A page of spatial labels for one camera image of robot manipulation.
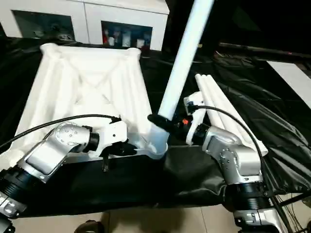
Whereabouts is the black stand strut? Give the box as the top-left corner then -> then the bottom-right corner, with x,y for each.
276,191 -> 311,207

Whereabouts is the white plastic table leg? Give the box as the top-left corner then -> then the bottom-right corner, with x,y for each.
200,74 -> 246,144
195,74 -> 228,128
150,0 -> 216,149
206,74 -> 270,156

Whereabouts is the white flat board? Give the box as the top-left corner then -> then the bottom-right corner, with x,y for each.
266,60 -> 311,110

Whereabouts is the black mat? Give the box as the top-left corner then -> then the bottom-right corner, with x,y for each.
0,36 -> 311,218

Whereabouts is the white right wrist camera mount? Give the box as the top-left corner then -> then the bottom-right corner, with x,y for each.
183,91 -> 210,147

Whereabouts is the white cabinet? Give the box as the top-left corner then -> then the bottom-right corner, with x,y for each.
0,0 -> 170,51

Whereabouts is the white plastic table top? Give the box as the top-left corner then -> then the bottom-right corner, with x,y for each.
9,42 -> 170,166

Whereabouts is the dark robot foot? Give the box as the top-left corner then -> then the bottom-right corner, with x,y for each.
77,219 -> 105,233

